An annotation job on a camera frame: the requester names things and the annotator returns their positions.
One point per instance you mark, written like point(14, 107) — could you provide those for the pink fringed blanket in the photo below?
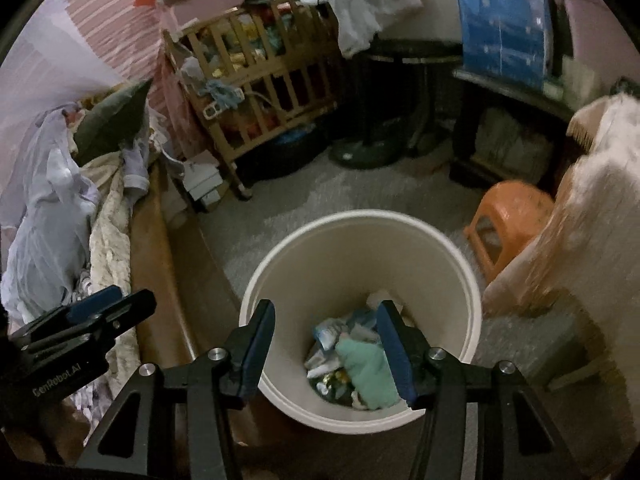
point(600, 200)

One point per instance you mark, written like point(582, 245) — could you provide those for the round black table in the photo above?
point(385, 110)

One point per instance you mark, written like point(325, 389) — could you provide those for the dark desk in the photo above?
point(470, 125)

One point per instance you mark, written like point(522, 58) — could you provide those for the beige fleece blanket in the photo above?
point(112, 225)

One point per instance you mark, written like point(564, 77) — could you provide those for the green pillow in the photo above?
point(115, 115)

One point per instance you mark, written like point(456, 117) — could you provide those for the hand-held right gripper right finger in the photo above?
point(395, 355)

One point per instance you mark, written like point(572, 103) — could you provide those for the wooden crib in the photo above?
point(280, 90)

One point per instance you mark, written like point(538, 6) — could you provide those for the orange plastic stool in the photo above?
point(515, 200)

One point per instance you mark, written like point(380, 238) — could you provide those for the blue wrapper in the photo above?
point(330, 332)

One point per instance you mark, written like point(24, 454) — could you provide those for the dark green snack packet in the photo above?
point(330, 386)

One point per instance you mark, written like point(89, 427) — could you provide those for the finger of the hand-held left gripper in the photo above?
point(95, 302)
point(120, 315)

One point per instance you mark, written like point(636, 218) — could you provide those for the pink striped cloth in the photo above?
point(110, 20)

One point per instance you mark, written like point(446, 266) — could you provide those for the white round bin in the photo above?
point(350, 260)

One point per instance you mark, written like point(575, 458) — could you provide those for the brown bed frame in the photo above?
point(155, 260)

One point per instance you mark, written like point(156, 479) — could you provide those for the light blue duvet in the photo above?
point(45, 210)

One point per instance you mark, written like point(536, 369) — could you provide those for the white printed hanging cloth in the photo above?
point(360, 5)

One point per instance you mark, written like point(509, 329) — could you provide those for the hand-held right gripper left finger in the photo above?
point(257, 350)

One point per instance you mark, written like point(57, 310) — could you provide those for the dark round basin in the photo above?
point(295, 155)

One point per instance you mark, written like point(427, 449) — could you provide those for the white cardboard boxes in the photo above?
point(202, 180)

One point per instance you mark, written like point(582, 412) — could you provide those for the green cloth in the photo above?
point(367, 370)

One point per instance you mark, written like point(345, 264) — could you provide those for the blue plastic package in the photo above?
point(500, 25)

